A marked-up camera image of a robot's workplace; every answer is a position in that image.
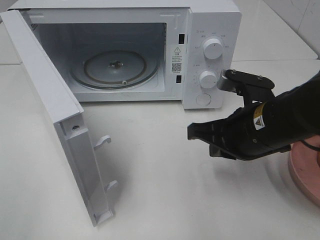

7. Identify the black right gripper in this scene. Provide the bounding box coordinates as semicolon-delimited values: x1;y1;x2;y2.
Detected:
187;69;291;161

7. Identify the pink round plate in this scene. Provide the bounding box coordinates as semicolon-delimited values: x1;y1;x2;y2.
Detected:
288;141;320;206

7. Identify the white microwave door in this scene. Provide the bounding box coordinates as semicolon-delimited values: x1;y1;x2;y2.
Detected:
0;10;118;226

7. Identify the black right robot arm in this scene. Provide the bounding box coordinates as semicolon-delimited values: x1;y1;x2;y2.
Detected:
187;69;320;161

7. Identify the lower white timer knob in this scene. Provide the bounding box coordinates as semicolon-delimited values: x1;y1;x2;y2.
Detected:
199;70;217;89

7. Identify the upper white power knob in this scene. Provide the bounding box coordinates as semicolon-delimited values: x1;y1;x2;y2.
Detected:
203;36;224;60

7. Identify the white warning label sticker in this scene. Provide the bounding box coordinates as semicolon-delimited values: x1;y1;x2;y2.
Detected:
169;44;186;75

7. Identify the white microwave oven body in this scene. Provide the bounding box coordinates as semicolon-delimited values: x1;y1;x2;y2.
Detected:
5;0;242;109

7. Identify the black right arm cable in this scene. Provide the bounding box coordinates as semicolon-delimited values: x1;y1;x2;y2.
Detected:
300;141;320;152

